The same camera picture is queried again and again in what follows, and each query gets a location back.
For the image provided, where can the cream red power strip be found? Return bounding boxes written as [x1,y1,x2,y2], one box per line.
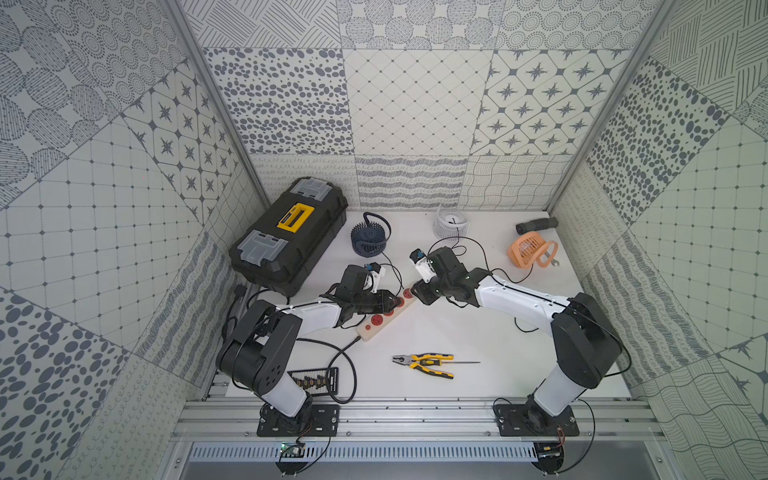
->
[356,288,415,341]

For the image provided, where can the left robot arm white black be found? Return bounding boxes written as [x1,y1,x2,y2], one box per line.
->
[216,265,401,423]

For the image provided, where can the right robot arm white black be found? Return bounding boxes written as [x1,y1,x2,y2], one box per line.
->
[409,247,624,429]

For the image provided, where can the white desk fan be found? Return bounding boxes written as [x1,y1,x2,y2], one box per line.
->
[432,207,469,241]

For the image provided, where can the dark blue desk fan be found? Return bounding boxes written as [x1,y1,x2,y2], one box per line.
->
[350,212,392,258]

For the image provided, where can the orange desk fan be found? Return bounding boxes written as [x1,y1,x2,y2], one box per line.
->
[507,232,559,269]

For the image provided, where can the yellow black pliers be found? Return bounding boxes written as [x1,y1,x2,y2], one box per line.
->
[392,353,454,380]

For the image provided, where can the black screwdriver bit case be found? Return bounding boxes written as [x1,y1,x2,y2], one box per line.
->
[288,367,339,397]

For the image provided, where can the black yellow toolbox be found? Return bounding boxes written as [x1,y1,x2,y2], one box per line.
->
[229,177,348,297]

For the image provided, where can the dark grey pipe piece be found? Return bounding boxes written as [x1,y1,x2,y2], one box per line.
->
[515,217,559,235]

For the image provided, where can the blue fan black cable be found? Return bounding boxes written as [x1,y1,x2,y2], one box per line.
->
[374,251,406,295]

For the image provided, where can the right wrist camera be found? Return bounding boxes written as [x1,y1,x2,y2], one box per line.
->
[409,248,436,283]

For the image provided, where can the white fan black cable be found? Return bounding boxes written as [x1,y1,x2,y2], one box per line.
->
[440,223,490,271]

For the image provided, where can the black power strip cord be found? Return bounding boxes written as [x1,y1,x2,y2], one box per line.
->
[296,335,364,406]

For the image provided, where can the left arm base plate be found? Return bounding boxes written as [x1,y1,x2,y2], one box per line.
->
[257,404,341,438]

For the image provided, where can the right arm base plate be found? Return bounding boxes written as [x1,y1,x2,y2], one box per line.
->
[492,402,580,437]

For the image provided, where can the aluminium front rail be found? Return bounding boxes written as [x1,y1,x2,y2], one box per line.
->
[171,397,664,441]

